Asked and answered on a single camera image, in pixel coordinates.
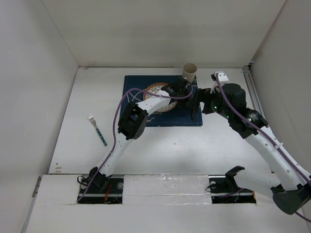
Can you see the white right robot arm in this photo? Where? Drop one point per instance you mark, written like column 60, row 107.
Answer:
column 288, row 185

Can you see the white foam front board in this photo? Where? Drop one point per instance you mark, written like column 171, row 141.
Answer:
column 154, row 204

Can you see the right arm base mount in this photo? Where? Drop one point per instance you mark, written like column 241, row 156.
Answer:
column 224, row 190

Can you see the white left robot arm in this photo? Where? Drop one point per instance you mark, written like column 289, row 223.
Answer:
column 131, row 125

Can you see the blue cloth placemat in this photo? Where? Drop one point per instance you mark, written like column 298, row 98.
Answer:
column 178, row 116

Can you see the beige paper cup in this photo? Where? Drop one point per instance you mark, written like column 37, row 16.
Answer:
column 189, row 71

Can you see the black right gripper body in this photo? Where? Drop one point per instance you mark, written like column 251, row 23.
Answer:
column 214, row 104

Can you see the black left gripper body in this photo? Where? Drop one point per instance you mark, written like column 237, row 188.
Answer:
column 184, row 93

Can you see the floral ceramic plate orange rim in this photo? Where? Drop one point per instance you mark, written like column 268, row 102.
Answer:
column 153, row 89

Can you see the black table knife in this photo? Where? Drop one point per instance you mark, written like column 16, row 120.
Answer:
column 193, row 114

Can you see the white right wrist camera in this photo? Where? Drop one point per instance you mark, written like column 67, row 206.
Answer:
column 220, row 76

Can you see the fork with teal handle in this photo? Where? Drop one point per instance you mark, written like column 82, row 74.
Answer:
column 93, row 122

